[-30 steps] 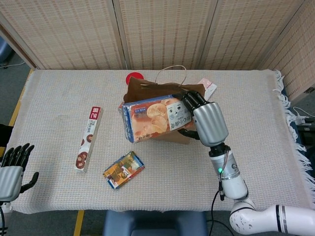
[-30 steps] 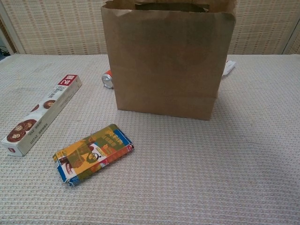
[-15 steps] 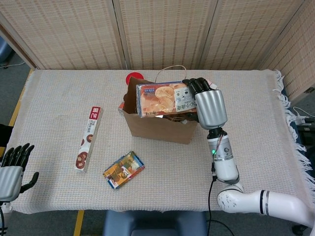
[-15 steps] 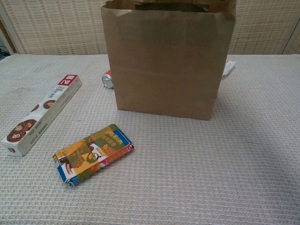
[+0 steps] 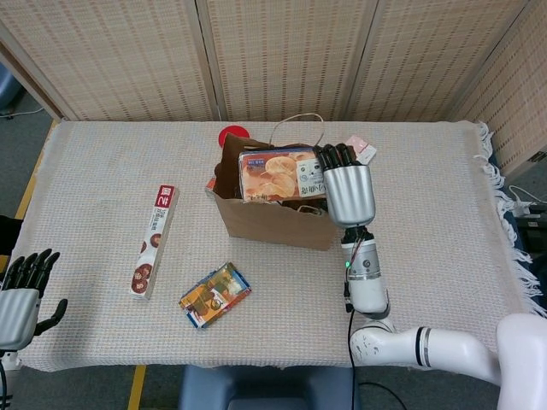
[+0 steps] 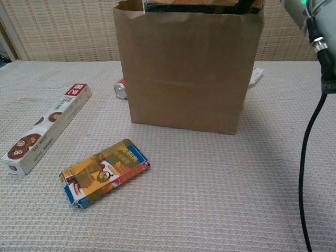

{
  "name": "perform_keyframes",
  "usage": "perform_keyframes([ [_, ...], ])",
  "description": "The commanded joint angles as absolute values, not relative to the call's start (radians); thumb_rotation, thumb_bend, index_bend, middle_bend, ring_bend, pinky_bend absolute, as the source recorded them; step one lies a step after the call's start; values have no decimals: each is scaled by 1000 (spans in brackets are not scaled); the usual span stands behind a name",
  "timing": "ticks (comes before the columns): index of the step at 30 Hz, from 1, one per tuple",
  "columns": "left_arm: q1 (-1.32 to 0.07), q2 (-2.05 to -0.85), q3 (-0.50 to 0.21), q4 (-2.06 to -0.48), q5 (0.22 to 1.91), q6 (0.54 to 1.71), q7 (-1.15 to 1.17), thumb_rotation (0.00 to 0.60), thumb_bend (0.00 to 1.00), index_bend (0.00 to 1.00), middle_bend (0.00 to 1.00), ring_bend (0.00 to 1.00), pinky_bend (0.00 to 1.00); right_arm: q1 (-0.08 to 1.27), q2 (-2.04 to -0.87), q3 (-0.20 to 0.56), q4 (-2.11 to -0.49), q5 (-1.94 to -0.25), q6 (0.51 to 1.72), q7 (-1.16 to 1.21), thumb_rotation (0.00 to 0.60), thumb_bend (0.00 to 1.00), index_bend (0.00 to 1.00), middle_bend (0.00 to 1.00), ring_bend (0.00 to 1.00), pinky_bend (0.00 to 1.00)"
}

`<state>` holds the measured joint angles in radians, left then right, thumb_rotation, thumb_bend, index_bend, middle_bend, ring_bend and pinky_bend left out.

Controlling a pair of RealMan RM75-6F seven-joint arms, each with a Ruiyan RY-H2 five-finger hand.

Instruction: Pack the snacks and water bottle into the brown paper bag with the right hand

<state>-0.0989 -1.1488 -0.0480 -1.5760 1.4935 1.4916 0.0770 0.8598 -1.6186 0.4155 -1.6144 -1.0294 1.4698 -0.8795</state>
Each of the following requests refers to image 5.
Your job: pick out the white power strip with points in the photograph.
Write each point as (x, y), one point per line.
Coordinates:
(523, 208)

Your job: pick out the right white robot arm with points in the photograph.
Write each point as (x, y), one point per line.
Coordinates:
(365, 286)

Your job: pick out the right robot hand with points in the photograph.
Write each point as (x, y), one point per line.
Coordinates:
(350, 196)

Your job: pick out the white woven tablecloth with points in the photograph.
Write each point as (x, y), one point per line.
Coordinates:
(107, 171)

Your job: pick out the orange cookie package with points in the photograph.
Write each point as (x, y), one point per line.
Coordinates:
(273, 175)

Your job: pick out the blue padded chair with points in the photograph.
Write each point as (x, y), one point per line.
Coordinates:
(265, 388)

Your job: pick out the black device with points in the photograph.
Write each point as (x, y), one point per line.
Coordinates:
(534, 235)

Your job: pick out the brown paper bag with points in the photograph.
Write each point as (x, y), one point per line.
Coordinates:
(278, 226)

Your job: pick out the orange green folded carton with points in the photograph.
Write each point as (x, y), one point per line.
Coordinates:
(213, 296)

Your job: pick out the long white cookie box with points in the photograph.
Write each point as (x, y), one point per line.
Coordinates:
(156, 239)

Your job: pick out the red round lid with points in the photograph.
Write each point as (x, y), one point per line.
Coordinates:
(226, 134)

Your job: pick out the white pink packet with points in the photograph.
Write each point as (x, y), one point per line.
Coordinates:
(365, 147)

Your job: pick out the black box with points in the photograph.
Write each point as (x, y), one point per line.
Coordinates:
(8, 235)

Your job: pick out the woven folding screen panel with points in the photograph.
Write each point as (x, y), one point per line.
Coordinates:
(517, 107)
(427, 60)
(119, 60)
(290, 55)

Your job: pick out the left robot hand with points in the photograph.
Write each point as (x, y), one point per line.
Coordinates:
(17, 307)

